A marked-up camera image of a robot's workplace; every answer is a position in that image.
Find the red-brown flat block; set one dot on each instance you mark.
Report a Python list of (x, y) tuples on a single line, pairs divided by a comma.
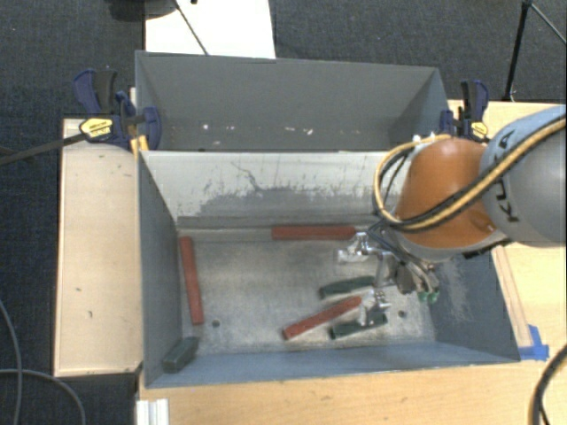
[(312, 232), (319, 319), (191, 281)]

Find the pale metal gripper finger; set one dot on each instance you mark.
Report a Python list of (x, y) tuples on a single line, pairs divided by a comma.
[(361, 242), (378, 301)]

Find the dark green flat block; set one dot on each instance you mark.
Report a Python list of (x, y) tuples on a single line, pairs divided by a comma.
[(347, 329), (179, 356), (345, 286)]

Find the pale wood board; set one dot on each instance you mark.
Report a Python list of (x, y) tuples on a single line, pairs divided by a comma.
[(97, 259)]

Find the grey metal bin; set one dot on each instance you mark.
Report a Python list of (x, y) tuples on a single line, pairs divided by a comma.
[(266, 272)]

